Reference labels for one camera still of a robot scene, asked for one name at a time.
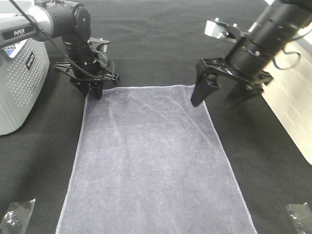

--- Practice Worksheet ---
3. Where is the grey perforated laundry basket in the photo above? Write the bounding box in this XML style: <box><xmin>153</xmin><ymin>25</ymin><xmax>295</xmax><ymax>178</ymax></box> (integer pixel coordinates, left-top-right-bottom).
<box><xmin>0</xmin><ymin>37</ymin><xmax>50</xmax><ymax>136</ymax></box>

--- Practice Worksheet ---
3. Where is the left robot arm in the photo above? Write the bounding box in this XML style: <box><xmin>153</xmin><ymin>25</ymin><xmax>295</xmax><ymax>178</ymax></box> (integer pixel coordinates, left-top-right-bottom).
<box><xmin>0</xmin><ymin>0</ymin><xmax>119</xmax><ymax>99</ymax></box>

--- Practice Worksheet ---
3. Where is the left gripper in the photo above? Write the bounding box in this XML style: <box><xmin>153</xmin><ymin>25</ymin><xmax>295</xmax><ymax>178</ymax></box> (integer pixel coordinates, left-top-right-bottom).
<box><xmin>54</xmin><ymin>62</ymin><xmax>120</xmax><ymax>100</ymax></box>

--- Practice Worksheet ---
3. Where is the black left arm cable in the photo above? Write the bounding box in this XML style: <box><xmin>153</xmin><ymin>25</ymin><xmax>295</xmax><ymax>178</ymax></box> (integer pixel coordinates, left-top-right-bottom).
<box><xmin>8</xmin><ymin>0</ymin><xmax>108</xmax><ymax>81</ymax></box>

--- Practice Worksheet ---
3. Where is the cream storage box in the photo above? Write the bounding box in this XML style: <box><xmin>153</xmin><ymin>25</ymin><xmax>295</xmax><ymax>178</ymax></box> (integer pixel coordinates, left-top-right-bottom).
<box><xmin>260</xmin><ymin>36</ymin><xmax>312</xmax><ymax>167</ymax></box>

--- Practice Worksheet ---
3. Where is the grey towel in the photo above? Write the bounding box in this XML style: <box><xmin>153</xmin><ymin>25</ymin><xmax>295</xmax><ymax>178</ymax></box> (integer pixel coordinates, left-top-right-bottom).
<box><xmin>56</xmin><ymin>85</ymin><xmax>256</xmax><ymax>234</ymax></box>

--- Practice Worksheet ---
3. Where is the right clear tape strip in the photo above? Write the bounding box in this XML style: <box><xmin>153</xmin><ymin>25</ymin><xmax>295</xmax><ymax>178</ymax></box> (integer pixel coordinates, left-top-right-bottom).
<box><xmin>286</xmin><ymin>202</ymin><xmax>312</xmax><ymax>234</ymax></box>

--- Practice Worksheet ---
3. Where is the blue cloth in basket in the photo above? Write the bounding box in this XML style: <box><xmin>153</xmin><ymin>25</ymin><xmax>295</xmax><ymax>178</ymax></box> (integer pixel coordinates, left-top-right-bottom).
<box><xmin>4</xmin><ymin>42</ymin><xmax>23</xmax><ymax>58</ymax></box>

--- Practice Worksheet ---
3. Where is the black table cloth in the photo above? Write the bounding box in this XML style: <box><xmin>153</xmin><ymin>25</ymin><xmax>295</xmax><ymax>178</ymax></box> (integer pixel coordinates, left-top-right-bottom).
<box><xmin>0</xmin><ymin>0</ymin><xmax>312</xmax><ymax>234</ymax></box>

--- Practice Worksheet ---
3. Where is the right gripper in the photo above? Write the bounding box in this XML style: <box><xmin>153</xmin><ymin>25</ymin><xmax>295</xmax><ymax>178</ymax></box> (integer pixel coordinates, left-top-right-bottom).
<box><xmin>190</xmin><ymin>58</ymin><xmax>273</xmax><ymax>108</ymax></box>

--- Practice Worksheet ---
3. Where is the clear tape strip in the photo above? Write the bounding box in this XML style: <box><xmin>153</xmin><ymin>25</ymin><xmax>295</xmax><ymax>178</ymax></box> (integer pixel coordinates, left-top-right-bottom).
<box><xmin>286</xmin><ymin>202</ymin><xmax>312</xmax><ymax>234</ymax></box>
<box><xmin>0</xmin><ymin>198</ymin><xmax>36</xmax><ymax>234</ymax></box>

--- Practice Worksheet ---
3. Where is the left clear tape strip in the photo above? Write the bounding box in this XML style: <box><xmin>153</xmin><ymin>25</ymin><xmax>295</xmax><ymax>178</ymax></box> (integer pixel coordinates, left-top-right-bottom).
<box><xmin>0</xmin><ymin>198</ymin><xmax>36</xmax><ymax>234</ymax></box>

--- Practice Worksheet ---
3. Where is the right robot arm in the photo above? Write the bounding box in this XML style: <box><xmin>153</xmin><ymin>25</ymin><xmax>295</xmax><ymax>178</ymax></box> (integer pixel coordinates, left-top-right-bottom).
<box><xmin>191</xmin><ymin>0</ymin><xmax>312</xmax><ymax>107</ymax></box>

